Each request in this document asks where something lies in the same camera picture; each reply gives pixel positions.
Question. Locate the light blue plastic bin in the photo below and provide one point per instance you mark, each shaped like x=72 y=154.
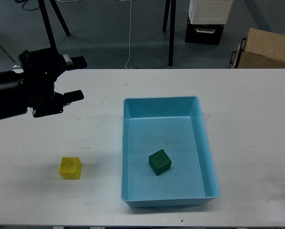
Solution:
x=176 y=125

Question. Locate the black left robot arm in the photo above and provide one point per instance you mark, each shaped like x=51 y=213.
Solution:
x=12 y=95

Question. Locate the white plastic appliance box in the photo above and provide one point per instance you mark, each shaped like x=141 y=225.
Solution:
x=208 y=12

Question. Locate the dark brown drawer box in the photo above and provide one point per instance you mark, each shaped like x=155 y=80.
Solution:
x=204 y=33

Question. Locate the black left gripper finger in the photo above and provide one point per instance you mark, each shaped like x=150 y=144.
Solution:
x=72 y=96
x=74 y=63

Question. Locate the black table legs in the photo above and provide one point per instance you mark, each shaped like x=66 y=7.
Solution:
x=170 y=12
x=47 y=23

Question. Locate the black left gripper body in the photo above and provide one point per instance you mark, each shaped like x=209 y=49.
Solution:
x=41 y=69

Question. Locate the yellow wooden cube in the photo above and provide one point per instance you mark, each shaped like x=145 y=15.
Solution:
x=70 y=168

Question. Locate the black left table legs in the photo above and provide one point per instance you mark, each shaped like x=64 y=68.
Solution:
x=47 y=23

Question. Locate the green wooden cube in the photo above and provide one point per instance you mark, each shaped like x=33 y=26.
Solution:
x=159 y=162

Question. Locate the black right table legs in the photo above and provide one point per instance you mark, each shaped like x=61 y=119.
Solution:
x=170 y=12

